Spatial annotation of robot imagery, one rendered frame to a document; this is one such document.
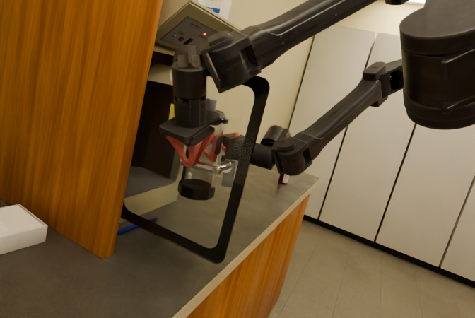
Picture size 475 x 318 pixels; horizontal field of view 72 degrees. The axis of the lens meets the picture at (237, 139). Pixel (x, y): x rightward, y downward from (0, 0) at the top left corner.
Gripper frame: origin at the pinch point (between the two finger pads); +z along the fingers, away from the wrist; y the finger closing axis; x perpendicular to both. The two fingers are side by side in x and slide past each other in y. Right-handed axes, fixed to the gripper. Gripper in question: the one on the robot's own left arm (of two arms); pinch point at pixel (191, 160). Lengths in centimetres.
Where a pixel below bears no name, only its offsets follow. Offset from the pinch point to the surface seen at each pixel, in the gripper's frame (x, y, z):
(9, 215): -32.4, 21.7, 15.4
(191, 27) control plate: -15.4, -20.0, -19.4
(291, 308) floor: 10, -90, 171
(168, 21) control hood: -15.8, -13.0, -21.8
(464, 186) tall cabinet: 103, -282, 152
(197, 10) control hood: -12.3, -18.3, -23.8
